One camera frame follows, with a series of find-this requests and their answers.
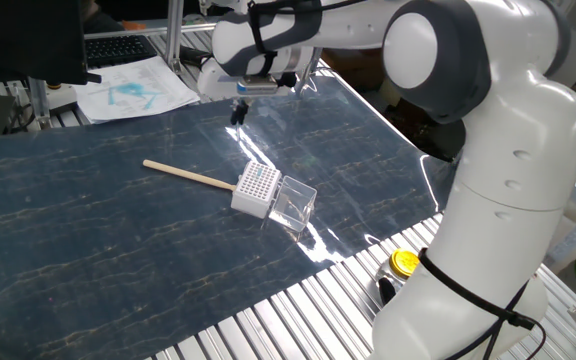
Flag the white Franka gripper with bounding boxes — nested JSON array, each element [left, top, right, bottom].
[[197, 57, 298, 126]]

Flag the white pipette tip box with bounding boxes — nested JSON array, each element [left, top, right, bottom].
[[230, 159, 318, 234]]

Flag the long wooden stick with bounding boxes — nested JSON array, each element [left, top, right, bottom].
[[142, 158, 238, 193]]

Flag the printed paper sheet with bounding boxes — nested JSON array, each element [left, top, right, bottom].
[[71, 55, 202, 125]]

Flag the black keyboard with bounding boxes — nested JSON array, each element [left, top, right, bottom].
[[83, 33, 159, 69]]

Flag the dark marble pattern mat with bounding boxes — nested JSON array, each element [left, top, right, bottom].
[[0, 74, 459, 360]]

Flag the glass jar yellow lid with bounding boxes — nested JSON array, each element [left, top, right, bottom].
[[375, 248, 422, 307]]

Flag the black monitor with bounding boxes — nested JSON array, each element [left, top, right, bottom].
[[0, 0, 103, 87]]

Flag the aluminium frame post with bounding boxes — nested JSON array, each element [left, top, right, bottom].
[[164, 0, 186, 74]]

